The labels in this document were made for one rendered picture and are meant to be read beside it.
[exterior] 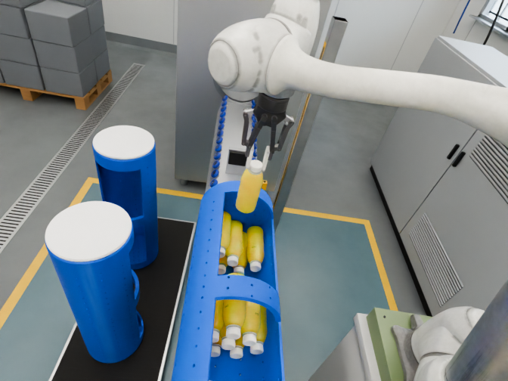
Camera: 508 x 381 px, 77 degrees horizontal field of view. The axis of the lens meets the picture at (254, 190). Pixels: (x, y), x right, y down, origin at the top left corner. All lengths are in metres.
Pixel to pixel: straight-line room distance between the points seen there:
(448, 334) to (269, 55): 0.81
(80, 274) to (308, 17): 1.04
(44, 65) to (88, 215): 2.83
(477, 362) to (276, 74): 0.63
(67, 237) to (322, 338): 1.66
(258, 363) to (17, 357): 1.52
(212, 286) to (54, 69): 3.37
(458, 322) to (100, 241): 1.10
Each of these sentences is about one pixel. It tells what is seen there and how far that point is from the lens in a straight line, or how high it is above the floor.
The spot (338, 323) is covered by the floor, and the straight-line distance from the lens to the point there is 2.43.
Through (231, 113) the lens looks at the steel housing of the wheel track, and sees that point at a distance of 2.22.
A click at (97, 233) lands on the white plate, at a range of 1.27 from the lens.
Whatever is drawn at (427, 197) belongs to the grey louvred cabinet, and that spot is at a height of 0.55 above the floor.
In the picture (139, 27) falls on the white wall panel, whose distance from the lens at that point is 5.69.
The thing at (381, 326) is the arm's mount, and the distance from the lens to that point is 1.19.
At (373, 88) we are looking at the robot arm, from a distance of 0.58.
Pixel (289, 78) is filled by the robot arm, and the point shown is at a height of 1.79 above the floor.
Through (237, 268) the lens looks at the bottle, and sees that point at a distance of 1.19.
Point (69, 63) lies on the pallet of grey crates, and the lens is 3.87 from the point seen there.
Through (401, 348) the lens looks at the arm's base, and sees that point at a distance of 1.18.
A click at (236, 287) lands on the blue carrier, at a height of 1.23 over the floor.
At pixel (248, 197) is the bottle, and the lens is 0.96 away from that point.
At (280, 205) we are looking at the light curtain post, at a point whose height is 0.61.
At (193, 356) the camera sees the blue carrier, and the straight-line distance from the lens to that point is 0.85.
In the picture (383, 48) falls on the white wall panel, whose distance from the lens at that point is 5.73.
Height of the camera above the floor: 1.99
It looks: 41 degrees down
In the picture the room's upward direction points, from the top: 14 degrees clockwise
